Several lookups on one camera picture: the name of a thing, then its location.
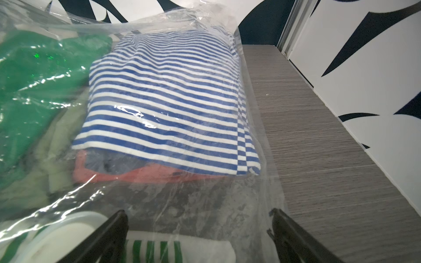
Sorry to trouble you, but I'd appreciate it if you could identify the clear plastic vacuum bag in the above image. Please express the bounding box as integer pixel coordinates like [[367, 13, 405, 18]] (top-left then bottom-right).
[[1, 1, 284, 263]]

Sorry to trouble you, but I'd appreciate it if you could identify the green white striped garment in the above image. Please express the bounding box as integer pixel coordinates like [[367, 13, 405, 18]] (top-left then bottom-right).
[[1, 231, 236, 263]]

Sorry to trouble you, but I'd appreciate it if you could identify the red garment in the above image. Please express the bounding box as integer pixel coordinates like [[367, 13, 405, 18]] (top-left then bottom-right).
[[72, 150, 224, 184]]

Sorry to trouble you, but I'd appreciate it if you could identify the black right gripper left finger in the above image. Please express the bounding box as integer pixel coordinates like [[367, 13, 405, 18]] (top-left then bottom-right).
[[58, 210, 129, 263]]

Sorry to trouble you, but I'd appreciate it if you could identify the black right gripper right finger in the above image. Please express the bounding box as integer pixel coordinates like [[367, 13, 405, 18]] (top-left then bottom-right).
[[267, 208, 343, 263]]

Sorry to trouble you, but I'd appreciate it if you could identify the blue white striped garment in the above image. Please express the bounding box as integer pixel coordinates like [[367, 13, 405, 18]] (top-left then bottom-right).
[[72, 26, 261, 176]]

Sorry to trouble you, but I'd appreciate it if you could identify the white vacuum bag valve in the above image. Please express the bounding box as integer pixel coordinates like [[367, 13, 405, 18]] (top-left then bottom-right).
[[16, 211, 108, 263]]

